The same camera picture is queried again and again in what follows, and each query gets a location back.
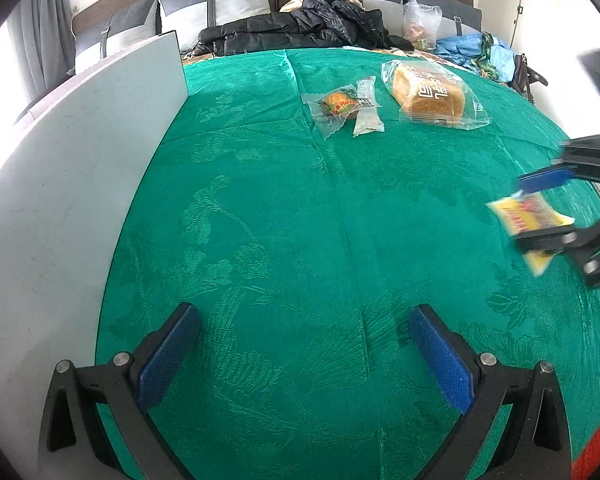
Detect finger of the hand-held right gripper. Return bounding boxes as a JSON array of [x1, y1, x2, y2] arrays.
[[514, 210, 600, 290], [517, 132, 600, 196]]

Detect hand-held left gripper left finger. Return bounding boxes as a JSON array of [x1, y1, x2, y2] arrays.
[[39, 302, 202, 480]]

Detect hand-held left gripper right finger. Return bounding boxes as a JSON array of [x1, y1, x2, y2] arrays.
[[409, 302, 573, 480]]

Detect yellow packet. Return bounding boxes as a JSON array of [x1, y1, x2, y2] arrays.
[[486, 191, 576, 277]]

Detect clear bread packet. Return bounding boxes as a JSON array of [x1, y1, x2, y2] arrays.
[[381, 60, 492, 131]]

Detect white green pastry packet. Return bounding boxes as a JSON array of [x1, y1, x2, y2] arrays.
[[352, 76, 386, 137]]

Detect white board panel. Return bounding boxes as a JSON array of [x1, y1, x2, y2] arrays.
[[0, 30, 190, 480]]

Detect small clear cake packet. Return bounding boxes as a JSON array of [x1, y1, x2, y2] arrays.
[[301, 86, 383, 140]]

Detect dark bag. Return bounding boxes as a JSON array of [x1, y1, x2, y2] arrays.
[[512, 52, 549, 104]]

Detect blue crumpled cloth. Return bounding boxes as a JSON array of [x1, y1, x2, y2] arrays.
[[437, 32, 518, 81]]

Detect clear plastic bag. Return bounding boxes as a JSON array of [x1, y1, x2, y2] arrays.
[[402, 2, 443, 51]]

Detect green tablecloth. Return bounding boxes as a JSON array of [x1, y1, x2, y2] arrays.
[[95, 47, 600, 480]]

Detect black puffer jacket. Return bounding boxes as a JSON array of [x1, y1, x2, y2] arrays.
[[198, 0, 413, 56]]

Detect grey curtain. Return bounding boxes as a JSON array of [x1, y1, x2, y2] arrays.
[[5, 0, 76, 106]]

